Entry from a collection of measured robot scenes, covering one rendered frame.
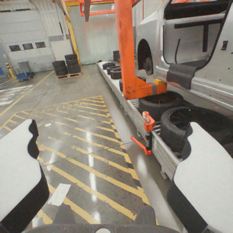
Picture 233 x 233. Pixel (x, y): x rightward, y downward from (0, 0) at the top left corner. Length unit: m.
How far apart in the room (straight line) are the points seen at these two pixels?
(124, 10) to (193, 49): 1.16
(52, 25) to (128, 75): 10.97
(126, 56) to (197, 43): 1.09
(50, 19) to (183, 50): 11.18
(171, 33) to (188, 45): 0.33
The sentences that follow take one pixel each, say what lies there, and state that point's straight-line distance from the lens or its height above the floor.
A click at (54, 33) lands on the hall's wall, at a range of 12.45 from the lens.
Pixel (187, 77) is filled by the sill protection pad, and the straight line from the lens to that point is 1.55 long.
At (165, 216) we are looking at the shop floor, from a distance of 1.41.
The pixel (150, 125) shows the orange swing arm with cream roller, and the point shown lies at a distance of 1.41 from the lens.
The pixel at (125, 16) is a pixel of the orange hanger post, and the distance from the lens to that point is 1.85.
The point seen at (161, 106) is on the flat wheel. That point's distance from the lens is 1.80.
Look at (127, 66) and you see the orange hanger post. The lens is 1.85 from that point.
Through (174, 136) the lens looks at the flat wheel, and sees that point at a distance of 1.37.
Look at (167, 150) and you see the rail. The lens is 1.30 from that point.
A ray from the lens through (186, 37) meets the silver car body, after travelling 2.30.
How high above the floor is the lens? 1.29
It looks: 30 degrees down
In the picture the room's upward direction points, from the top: 8 degrees counter-clockwise
